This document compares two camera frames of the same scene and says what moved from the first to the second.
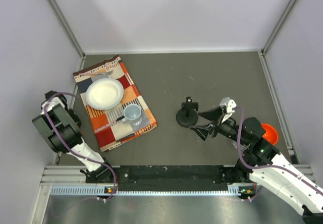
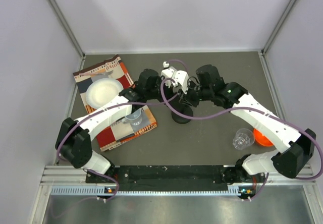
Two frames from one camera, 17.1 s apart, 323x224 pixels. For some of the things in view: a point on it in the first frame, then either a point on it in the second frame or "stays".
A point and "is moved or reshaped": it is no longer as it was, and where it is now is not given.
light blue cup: x=132 y=114 stays
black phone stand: x=187 y=116 is moved or reshaped
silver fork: x=104 y=73 stays
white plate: x=104 y=93 stays
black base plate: x=170 y=178 stays
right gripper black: x=213 y=114 -> x=194 y=103
